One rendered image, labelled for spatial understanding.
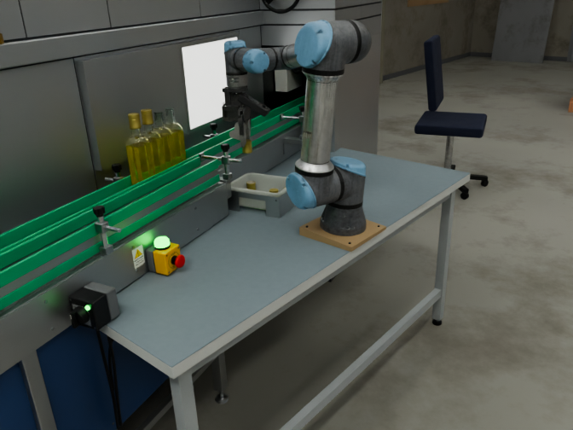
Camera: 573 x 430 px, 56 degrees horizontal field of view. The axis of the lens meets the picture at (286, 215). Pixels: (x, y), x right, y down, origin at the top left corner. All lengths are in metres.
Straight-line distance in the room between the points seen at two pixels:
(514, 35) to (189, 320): 10.35
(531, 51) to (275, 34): 8.87
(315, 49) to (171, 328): 0.79
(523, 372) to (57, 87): 2.05
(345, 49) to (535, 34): 9.80
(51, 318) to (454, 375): 1.63
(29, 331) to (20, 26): 0.79
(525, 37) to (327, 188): 9.82
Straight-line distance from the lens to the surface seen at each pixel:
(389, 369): 2.40
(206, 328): 1.35
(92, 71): 1.78
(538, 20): 11.22
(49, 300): 1.39
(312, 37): 1.46
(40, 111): 1.69
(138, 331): 1.38
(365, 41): 1.54
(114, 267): 1.52
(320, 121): 1.52
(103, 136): 1.82
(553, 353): 2.67
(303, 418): 1.90
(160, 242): 1.57
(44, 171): 1.71
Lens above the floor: 1.52
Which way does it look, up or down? 23 degrees down
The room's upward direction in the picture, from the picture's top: 2 degrees counter-clockwise
